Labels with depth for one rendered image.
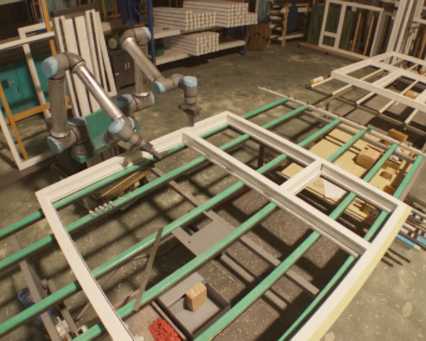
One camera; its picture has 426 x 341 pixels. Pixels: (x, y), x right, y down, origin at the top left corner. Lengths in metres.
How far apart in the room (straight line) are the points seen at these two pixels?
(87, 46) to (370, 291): 2.91
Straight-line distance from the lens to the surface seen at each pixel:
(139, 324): 1.49
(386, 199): 1.75
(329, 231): 1.48
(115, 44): 5.39
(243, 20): 6.50
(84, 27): 2.47
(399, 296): 2.59
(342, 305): 1.21
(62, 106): 2.07
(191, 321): 1.47
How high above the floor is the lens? 1.93
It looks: 37 degrees down
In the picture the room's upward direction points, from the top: straight up
